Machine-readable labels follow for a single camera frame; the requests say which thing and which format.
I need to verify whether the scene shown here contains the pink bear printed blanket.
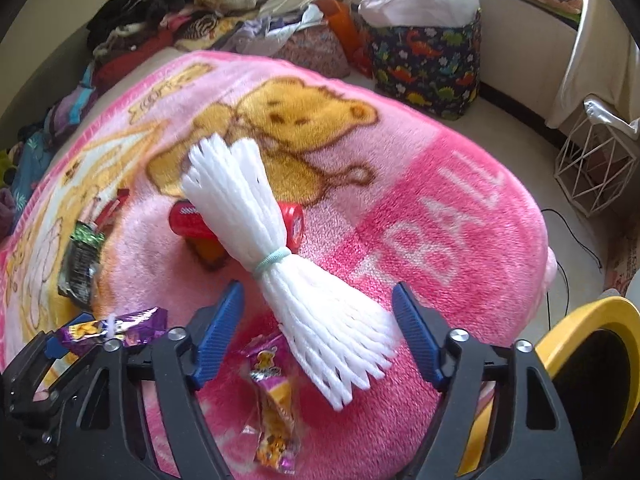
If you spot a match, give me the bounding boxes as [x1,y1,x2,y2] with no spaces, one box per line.
[0,50,559,480]

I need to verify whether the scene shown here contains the red snack can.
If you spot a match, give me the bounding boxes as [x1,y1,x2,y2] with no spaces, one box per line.
[168,199,307,254]

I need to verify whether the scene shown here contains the dinosaur print storage basket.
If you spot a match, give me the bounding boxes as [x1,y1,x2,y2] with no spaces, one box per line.
[367,7,484,122]

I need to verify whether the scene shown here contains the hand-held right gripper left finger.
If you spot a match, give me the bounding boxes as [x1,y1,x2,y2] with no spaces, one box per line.
[60,280,246,480]

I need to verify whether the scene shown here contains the orange yellow packet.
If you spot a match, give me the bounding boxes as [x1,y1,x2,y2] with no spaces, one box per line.
[186,239,232,267]

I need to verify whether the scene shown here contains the white window bench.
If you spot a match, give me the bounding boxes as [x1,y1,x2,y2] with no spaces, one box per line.
[472,0,578,108]

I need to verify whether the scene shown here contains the black cable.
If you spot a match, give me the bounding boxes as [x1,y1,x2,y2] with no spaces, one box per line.
[539,206,607,322]

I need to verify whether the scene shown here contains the white wire basket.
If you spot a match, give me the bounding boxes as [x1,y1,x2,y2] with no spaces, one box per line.
[553,94,640,219]

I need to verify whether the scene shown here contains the purple striped cloth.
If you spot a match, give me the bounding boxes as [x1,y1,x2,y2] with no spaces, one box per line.
[44,84,97,132]

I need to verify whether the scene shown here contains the pale green hair band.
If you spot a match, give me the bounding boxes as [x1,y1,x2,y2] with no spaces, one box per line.
[251,248,294,277]

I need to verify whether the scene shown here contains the brown patterned rug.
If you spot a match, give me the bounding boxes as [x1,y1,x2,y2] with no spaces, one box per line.
[602,239,640,297]

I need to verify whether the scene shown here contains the yellow cartoon printed cloth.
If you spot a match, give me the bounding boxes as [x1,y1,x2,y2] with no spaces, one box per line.
[172,12,251,44]

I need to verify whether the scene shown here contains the yellow pink snack wrapper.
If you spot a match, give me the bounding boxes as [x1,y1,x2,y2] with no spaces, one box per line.
[242,334,302,474]

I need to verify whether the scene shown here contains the lavender grey cloth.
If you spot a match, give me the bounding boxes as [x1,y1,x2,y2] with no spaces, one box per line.
[234,4,327,57]

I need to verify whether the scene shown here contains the purple snack wrapper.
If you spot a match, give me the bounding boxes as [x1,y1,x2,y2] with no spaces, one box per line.
[54,306,169,357]

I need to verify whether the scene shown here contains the pile of clothes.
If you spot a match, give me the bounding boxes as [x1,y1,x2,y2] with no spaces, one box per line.
[87,0,281,88]

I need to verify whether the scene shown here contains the red candy wrapper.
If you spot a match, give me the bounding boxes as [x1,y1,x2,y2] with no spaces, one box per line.
[92,187,132,227]

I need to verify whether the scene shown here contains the white foam fruit net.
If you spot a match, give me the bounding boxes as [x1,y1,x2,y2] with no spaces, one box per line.
[180,132,409,414]

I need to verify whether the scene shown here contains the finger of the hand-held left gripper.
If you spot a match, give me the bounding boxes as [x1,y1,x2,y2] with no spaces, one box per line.
[4,331,68,413]

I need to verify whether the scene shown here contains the white plastic bag liner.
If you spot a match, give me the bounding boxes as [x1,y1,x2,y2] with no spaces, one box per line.
[358,0,481,29]

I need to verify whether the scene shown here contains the black snack wrapper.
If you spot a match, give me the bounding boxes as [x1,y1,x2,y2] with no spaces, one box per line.
[57,220,109,309]

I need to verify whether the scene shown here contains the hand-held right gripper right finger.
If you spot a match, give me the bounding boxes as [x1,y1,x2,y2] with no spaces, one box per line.
[391,282,583,480]

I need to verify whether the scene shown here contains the orange bag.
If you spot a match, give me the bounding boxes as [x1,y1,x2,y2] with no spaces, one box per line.
[319,0,374,79]

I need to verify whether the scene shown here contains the yellow trash bin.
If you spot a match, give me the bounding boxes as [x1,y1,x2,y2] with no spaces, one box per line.
[457,296,640,480]

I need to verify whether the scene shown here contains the blue patterned cloth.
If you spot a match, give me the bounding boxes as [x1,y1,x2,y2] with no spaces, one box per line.
[9,129,57,212]

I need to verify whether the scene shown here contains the floral fabric bag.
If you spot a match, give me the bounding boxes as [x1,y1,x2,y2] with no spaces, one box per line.
[276,22,351,79]

